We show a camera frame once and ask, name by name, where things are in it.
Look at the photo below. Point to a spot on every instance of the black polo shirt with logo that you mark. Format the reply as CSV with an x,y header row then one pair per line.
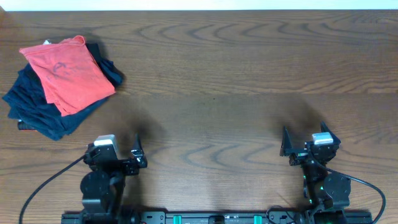
x,y
94,50

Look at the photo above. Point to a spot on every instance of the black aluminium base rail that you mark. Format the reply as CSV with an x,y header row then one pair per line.
x,y
273,216

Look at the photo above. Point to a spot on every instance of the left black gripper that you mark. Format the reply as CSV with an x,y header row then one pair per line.
x,y
129,167

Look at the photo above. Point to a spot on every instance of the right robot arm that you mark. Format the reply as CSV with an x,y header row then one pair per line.
x,y
326,190

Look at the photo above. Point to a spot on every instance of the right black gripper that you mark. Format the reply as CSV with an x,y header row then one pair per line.
x,y
298,158

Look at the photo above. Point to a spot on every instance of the red printed t-shirt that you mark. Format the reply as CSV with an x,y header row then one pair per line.
x,y
69,74

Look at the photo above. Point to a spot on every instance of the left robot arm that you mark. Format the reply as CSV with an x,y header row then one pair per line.
x,y
103,187

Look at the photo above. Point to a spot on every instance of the navy folded shirts stack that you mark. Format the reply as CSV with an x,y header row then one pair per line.
x,y
28,105

